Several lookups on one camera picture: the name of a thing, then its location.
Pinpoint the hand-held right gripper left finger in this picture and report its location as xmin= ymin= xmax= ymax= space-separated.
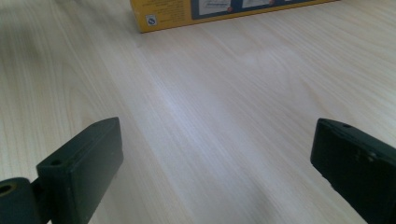
xmin=35 ymin=117 xmax=124 ymax=224

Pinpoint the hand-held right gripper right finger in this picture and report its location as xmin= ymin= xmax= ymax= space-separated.
xmin=309 ymin=118 xmax=396 ymax=224

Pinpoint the yellow cardboard box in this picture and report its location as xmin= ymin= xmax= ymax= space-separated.
xmin=129 ymin=0 xmax=339 ymax=34

